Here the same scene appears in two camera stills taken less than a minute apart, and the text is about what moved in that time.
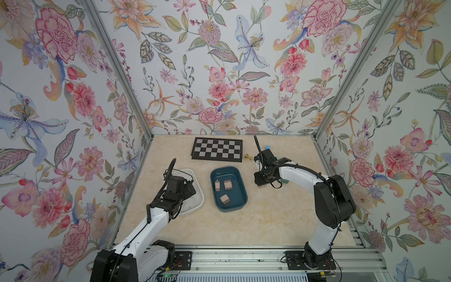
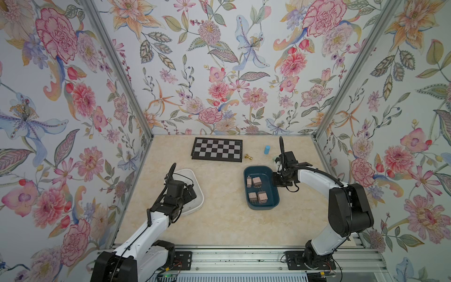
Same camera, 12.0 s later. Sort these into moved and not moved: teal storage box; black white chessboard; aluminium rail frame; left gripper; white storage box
Moved: teal storage box
Not moved: black white chessboard; white storage box; aluminium rail frame; left gripper
